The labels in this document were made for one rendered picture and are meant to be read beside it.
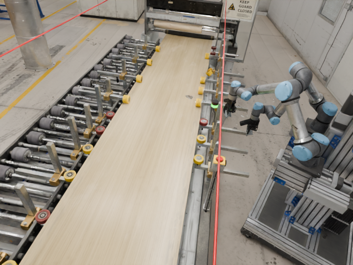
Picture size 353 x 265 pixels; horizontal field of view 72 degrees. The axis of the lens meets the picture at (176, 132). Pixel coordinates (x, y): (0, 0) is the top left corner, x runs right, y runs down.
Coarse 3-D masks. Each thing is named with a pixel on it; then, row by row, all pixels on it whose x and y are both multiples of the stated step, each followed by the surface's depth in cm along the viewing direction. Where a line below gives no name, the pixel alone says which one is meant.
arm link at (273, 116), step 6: (300, 72) 181; (306, 72) 179; (300, 78) 180; (306, 78) 178; (306, 84) 179; (276, 108) 197; (282, 108) 194; (270, 114) 203; (276, 114) 197; (282, 114) 197; (270, 120) 201; (276, 120) 198
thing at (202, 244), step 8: (216, 64) 382; (208, 136) 245; (208, 152) 226; (208, 160) 217; (208, 184) 198; (200, 208) 182; (200, 216) 175; (208, 216) 175; (200, 224) 170; (208, 224) 171; (200, 232) 165; (208, 232) 166; (200, 240) 161; (208, 240) 162; (200, 248) 157; (208, 248) 158; (200, 256) 153; (200, 264) 149
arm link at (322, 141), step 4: (312, 136) 166; (316, 136) 164; (320, 136) 165; (324, 136) 166; (316, 140) 163; (320, 140) 161; (324, 140) 162; (328, 140) 163; (320, 144) 162; (324, 144) 161; (320, 148) 161; (324, 148) 164; (320, 152) 166; (316, 156) 169
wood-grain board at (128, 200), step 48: (192, 48) 371; (144, 96) 255; (96, 144) 194; (144, 144) 199; (192, 144) 204; (96, 192) 160; (144, 192) 163; (48, 240) 134; (96, 240) 136; (144, 240) 138
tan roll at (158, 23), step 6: (156, 24) 401; (162, 24) 400; (168, 24) 398; (174, 24) 398; (180, 24) 397; (186, 24) 397; (192, 24) 397; (180, 30) 404; (186, 30) 400; (192, 30) 398; (198, 30) 396; (204, 30) 399; (210, 30) 397; (216, 30) 397
